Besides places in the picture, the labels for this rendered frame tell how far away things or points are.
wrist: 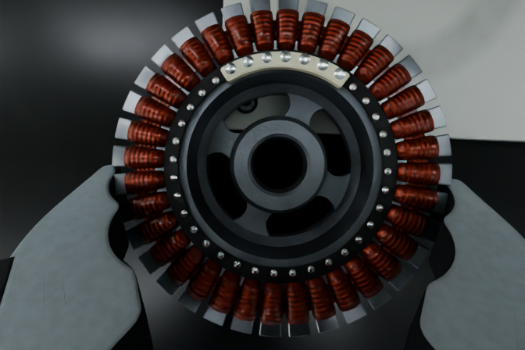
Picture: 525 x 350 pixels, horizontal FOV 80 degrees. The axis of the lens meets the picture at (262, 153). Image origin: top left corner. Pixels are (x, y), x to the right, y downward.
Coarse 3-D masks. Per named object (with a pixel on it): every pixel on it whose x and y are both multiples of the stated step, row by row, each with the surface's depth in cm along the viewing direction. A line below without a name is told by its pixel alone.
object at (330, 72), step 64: (256, 0) 10; (192, 64) 10; (256, 64) 10; (320, 64) 10; (384, 64) 10; (128, 128) 10; (192, 128) 11; (256, 128) 11; (384, 128) 10; (128, 192) 10; (192, 192) 11; (256, 192) 11; (320, 192) 12; (384, 192) 10; (192, 256) 10; (256, 256) 10; (320, 256) 10; (384, 256) 10; (320, 320) 10
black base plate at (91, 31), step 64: (0, 0) 15; (64, 0) 15; (128, 0) 15; (192, 0) 15; (0, 64) 15; (64, 64) 15; (128, 64) 15; (0, 128) 16; (64, 128) 15; (0, 192) 16; (64, 192) 16; (512, 192) 15; (0, 256) 16; (128, 256) 16; (192, 320) 16; (256, 320) 16; (384, 320) 15
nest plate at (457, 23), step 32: (224, 0) 14; (320, 0) 14; (352, 0) 14; (384, 0) 14; (416, 0) 14; (448, 0) 13; (480, 0) 13; (512, 0) 13; (384, 32) 14; (416, 32) 14; (448, 32) 14; (480, 32) 14; (512, 32) 13; (448, 64) 14; (480, 64) 14; (512, 64) 14; (448, 96) 14; (480, 96) 14; (512, 96) 14; (320, 128) 14; (448, 128) 14; (480, 128) 14; (512, 128) 14
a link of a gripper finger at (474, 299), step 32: (448, 192) 10; (448, 224) 9; (480, 224) 9; (448, 256) 8; (480, 256) 8; (512, 256) 8; (448, 288) 7; (480, 288) 7; (512, 288) 7; (416, 320) 7; (448, 320) 6; (480, 320) 6; (512, 320) 6
